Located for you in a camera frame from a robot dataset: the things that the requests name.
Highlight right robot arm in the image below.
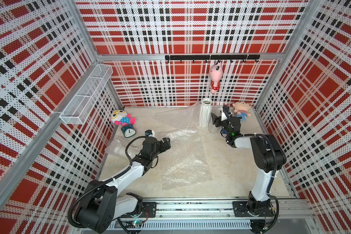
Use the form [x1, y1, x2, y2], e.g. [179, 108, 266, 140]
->
[211, 105, 287, 216]

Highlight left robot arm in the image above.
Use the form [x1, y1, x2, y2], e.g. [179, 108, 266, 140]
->
[67, 130, 171, 234]

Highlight bubble wrap pile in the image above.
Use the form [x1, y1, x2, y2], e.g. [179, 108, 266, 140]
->
[154, 102, 201, 129]

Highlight tall white ribbed vase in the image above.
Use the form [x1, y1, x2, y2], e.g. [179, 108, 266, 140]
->
[199, 98, 212, 128]

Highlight plush doll blue pants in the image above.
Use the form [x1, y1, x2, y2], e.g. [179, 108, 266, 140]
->
[233, 102, 251, 121]

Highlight teal alarm clock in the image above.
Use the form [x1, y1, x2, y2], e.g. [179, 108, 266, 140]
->
[121, 124, 136, 138]

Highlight pink hanging plush toy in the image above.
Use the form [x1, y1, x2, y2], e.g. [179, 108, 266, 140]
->
[209, 62, 223, 94]

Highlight white pink owl plush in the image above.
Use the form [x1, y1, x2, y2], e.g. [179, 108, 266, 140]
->
[110, 110, 136, 126]

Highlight black hook rail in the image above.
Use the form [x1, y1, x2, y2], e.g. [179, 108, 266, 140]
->
[165, 54, 260, 62]

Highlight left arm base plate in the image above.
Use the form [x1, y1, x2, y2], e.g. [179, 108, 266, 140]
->
[121, 202, 157, 218]

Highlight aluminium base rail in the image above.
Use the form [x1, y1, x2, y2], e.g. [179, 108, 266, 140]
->
[73, 197, 315, 232]

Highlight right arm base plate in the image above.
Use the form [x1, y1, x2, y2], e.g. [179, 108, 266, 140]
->
[233, 200, 274, 218]

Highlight white wire mesh shelf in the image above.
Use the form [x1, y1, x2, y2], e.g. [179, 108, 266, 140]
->
[60, 64, 113, 125]

